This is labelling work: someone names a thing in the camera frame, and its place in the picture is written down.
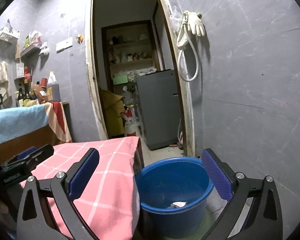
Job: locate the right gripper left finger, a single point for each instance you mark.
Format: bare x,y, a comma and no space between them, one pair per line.
35,217

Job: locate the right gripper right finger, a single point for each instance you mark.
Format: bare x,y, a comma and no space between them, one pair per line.
264,218

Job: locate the green illustrated paper carton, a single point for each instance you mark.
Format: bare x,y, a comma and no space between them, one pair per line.
178,204

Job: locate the left hand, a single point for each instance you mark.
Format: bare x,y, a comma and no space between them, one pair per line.
3,214

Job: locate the pink checked tablecloth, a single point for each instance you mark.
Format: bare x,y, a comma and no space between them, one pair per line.
109,203

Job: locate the blue striped cloth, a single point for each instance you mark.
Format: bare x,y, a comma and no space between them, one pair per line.
18,121

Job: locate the blue plastic bucket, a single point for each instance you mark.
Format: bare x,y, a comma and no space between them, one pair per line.
172,180

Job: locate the dark wine bottle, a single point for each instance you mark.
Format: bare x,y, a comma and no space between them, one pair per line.
27,96

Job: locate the yellow bag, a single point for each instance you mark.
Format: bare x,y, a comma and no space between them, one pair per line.
114,108

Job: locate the large oil jug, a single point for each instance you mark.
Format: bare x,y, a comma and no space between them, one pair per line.
53,92

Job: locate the beige hanging towel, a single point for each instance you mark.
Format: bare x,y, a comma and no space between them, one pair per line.
4,81

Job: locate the red cup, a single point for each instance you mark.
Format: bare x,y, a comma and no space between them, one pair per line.
43,83

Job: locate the green box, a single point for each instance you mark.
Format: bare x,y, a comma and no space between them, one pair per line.
120,79

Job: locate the grey refrigerator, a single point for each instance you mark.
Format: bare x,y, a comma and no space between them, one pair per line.
159,108

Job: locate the white rubber glove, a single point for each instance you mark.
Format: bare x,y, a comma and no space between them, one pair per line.
194,24

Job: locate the wooden door frame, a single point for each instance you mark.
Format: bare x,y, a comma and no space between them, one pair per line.
134,38

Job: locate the grey wall shelf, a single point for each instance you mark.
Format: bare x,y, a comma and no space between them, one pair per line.
33,48

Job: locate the white wall basket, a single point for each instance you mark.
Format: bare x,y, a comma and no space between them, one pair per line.
8,35

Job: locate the white wall switch panel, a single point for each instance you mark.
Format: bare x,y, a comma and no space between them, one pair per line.
65,44

